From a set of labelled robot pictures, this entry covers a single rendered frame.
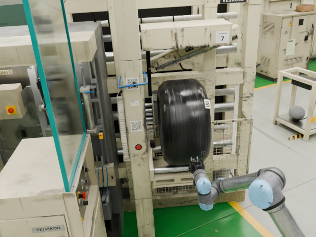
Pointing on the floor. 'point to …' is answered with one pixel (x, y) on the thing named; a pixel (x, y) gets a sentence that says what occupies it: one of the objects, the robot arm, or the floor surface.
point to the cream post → (135, 111)
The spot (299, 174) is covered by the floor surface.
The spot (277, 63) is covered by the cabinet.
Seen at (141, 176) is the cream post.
